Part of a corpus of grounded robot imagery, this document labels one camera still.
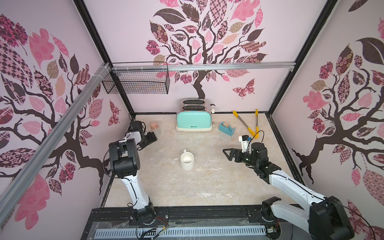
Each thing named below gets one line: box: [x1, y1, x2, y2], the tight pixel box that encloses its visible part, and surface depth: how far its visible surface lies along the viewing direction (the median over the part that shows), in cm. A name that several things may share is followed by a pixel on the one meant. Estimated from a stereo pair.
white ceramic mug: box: [180, 149, 196, 171], surface depth 89 cm
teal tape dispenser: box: [218, 122, 236, 137], surface depth 108 cm
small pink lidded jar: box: [150, 122, 159, 131], surface depth 102 cm
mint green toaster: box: [176, 97, 216, 132], surface depth 105 cm
